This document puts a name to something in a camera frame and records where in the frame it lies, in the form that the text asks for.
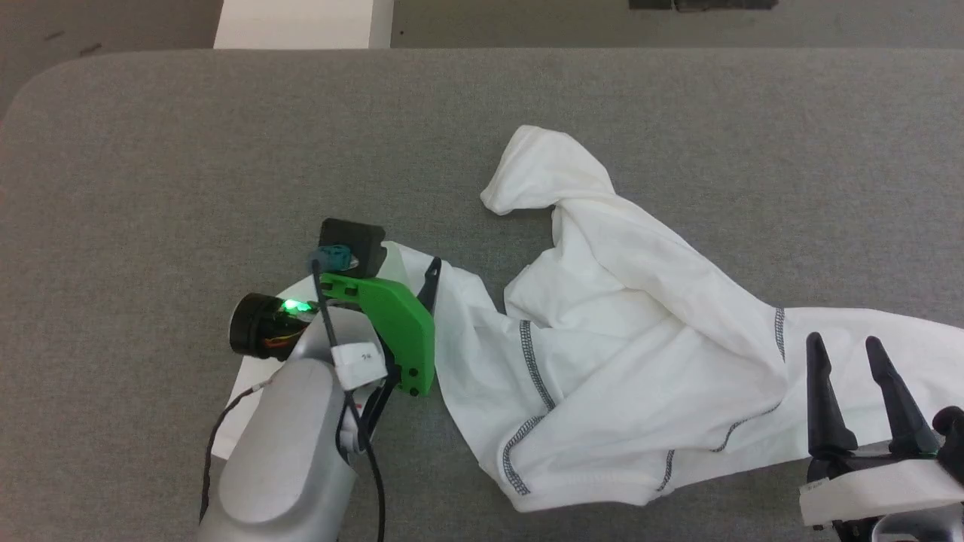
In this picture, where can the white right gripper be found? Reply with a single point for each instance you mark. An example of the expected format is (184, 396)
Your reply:
(874, 489)

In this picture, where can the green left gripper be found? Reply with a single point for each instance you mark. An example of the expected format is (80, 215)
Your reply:
(399, 331)

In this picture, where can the white long-sleeve shirt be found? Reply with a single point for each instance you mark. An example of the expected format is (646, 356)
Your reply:
(640, 339)

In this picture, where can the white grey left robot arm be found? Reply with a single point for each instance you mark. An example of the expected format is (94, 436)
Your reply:
(286, 452)

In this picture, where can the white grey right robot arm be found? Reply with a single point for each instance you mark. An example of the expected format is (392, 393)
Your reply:
(926, 531)

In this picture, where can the white box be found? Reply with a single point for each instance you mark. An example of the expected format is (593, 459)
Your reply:
(301, 26)

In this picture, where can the small black floor mat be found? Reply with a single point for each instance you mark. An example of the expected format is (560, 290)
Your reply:
(649, 4)

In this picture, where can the large black floor plate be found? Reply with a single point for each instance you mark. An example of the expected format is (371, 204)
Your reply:
(723, 4)

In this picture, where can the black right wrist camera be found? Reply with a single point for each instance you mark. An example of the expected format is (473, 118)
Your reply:
(953, 444)

